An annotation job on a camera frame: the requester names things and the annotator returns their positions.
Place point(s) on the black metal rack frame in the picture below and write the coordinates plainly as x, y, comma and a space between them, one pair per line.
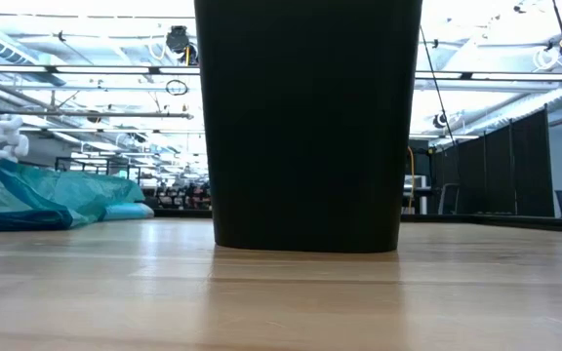
91, 160

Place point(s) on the black plastic trash bin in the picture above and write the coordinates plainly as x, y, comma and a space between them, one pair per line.
305, 146

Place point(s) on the blue plastic trash bag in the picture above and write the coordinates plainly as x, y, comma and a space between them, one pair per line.
42, 195

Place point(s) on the blue trash bag roll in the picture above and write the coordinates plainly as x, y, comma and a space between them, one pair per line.
130, 211

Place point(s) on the black table frame rail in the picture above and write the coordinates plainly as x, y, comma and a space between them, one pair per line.
505, 222

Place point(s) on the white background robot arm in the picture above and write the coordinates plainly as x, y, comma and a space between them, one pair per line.
7, 139

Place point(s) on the grey ceiling pipe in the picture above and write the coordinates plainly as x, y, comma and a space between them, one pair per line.
91, 115

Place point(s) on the small black ceiling reel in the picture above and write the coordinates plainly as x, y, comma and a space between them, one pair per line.
439, 120

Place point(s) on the grey chair frame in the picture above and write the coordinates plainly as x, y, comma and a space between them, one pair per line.
449, 197

